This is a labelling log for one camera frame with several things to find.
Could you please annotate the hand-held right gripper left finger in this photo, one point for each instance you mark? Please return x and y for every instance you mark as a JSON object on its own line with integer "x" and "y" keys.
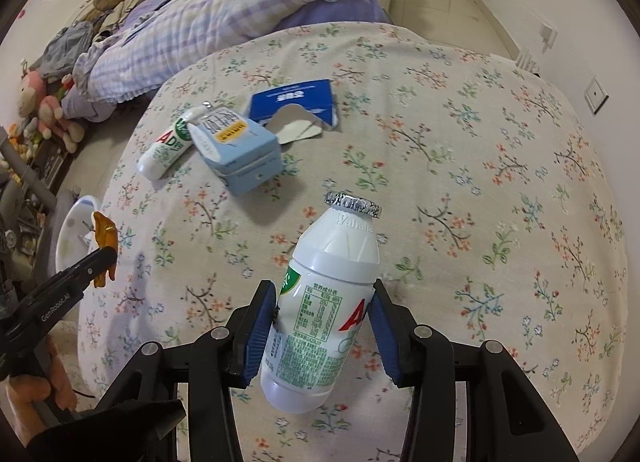
{"x": 257, "y": 337}

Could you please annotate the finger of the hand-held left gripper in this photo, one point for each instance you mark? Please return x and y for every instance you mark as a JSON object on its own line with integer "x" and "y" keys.
{"x": 101, "y": 277}
{"x": 82, "y": 264}

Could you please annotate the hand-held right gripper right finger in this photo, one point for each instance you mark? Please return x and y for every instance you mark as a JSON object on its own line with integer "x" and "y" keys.
{"x": 392, "y": 337}

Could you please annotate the white plastic waste basket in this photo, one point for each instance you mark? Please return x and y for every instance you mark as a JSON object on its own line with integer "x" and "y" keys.
{"x": 72, "y": 237}

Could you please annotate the small orange wrapper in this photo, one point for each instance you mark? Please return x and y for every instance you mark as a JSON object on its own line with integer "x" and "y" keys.
{"x": 105, "y": 234}

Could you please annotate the white yogurt drink bottle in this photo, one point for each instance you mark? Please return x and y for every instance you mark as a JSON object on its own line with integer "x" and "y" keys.
{"x": 325, "y": 292}
{"x": 165, "y": 147}

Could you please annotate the person's left hand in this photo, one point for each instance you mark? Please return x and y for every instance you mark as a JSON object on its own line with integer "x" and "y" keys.
{"x": 35, "y": 397}

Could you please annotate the grey exercise bike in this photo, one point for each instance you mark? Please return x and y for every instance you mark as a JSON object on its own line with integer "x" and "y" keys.
{"x": 25, "y": 192}

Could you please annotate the pink monkey plush toy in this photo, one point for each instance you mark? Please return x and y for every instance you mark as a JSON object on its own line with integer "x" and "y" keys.
{"x": 42, "y": 102}

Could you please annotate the light blue milk carton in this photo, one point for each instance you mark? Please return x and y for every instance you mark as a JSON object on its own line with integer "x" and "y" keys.
{"x": 240, "y": 152}

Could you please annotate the grey clothes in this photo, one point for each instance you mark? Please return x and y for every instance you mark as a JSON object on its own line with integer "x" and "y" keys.
{"x": 65, "y": 47}

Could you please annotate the dark blue cardboard box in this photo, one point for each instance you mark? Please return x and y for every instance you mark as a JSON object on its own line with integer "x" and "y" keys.
{"x": 295, "y": 97}

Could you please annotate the beige clothing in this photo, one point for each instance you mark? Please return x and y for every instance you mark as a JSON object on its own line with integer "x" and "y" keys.
{"x": 132, "y": 9}

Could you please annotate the purple checked blanket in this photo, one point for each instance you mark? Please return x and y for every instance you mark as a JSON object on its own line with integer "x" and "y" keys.
{"x": 225, "y": 7}

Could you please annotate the white charger plug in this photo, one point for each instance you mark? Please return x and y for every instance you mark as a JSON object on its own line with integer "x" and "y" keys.
{"x": 548, "y": 35}

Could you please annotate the wall socket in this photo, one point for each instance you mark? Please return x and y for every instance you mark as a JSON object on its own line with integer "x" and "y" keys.
{"x": 597, "y": 94}

